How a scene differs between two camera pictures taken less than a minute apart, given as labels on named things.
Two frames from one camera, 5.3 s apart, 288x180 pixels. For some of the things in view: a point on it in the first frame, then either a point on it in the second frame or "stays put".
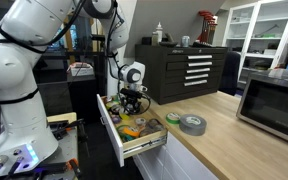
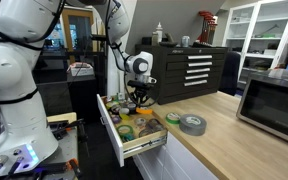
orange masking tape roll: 133,133 to 143,110
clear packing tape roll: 140,120 stays put
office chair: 231,74 stays put
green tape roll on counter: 173,118 stays put
